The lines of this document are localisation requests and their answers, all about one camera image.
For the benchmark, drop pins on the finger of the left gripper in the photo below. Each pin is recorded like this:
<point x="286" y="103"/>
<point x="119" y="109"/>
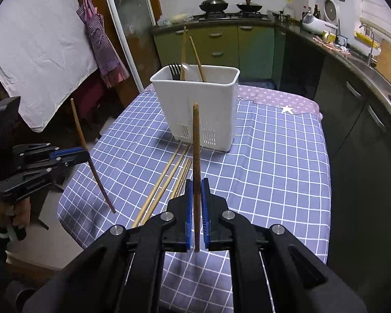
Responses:
<point x="76" y="153"/>
<point x="68" y="162"/>

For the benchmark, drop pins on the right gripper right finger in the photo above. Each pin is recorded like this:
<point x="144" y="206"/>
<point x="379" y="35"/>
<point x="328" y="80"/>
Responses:
<point x="226" y="230"/>

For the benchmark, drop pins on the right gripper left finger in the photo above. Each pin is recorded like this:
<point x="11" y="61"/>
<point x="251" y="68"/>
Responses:
<point x="169" y="231"/>

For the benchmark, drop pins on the brown chopstick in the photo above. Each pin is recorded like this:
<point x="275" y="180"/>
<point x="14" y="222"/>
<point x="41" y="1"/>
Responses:
<point x="90" y="162"/>

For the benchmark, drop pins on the dark wooden chopstick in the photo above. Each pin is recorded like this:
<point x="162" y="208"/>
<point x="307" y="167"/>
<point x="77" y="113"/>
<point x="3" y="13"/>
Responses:
<point x="196" y="175"/>

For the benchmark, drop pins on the light wooden chopstick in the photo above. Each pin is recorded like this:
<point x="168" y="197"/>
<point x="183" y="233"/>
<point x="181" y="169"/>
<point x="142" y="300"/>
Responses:
<point x="155" y="188"/>

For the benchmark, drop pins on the green kitchen cabinets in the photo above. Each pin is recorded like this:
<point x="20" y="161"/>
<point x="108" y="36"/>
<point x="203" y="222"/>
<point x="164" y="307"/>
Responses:
<point x="250" y="48"/>

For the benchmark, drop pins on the steel kitchen sink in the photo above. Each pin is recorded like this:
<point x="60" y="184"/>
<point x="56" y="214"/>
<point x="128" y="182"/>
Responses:
<point x="374" y="76"/>

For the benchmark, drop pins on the person's left hand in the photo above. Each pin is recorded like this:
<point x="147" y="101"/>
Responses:
<point x="17" y="215"/>

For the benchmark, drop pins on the blue checkered tablecloth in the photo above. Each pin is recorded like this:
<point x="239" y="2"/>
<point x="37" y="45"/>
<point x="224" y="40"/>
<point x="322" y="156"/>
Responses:
<point x="276" y="172"/>

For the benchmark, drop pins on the purple checkered apron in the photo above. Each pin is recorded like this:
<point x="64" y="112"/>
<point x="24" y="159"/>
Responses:
<point x="111" y="67"/>

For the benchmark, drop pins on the white hanging sheet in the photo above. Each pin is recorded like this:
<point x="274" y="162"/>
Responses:
<point x="45" y="55"/>

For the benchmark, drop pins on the black fork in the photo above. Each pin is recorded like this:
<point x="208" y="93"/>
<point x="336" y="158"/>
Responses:
<point x="175" y="71"/>

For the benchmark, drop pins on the white plastic utensil holder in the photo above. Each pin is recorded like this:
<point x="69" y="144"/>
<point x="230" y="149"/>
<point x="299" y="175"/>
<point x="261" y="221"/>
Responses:
<point x="217" y="100"/>

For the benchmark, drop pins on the purple patterned cloth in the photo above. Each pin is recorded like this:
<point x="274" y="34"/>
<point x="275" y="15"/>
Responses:
<point x="279" y="99"/>

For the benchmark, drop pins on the slanted chopstick in holder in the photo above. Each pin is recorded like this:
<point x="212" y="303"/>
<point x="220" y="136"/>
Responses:
<point x="198" y="62"/>

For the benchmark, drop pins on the glass sliding door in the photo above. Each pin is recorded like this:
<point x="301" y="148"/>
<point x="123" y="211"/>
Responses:
<point x="134" y="21"/>

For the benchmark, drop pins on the dark lower corner cabinets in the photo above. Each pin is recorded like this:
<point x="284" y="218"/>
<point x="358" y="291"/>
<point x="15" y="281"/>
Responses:
<point x="356" y="121"/>

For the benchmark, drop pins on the gas stove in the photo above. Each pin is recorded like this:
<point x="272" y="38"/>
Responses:
<point x="231" y="16"/>

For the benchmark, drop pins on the black wok with lid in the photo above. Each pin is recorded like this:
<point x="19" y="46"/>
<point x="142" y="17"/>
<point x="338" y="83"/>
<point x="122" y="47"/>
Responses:
<point x="213" y="6"/>

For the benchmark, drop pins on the small steel pot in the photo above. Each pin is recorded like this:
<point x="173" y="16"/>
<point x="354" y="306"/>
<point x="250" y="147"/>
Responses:
<point x="280" y="17"/>

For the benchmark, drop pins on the steel sink faucet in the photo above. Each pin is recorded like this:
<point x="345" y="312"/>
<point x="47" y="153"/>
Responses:
<point x="367" y="30"/>

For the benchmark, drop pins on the white rice cooker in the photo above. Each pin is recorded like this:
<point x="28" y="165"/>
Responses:
<point x="316" y="26"/>

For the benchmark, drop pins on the yellow dish rack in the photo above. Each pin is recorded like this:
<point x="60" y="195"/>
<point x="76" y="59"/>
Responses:
<point x="367" y="40"/>

